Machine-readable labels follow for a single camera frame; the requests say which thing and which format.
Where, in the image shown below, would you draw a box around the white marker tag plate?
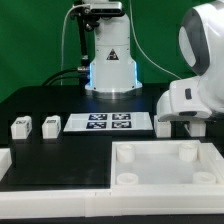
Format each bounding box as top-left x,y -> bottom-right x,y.
64,112 -> 153,132

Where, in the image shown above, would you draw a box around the white square table top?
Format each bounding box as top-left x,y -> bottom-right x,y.
111,140 -> 224,186

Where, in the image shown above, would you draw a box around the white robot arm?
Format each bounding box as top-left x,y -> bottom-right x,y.
85,0 -> 224,122

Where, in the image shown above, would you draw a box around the black base cables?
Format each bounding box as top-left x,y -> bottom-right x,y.
41,68 -> 90,87

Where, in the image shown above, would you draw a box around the white U-shaped obstacle fence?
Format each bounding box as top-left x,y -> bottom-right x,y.
0,142 -> 224,220

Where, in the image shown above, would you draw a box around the grey camera cable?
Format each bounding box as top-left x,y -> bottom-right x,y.
59,3 -> 88,86

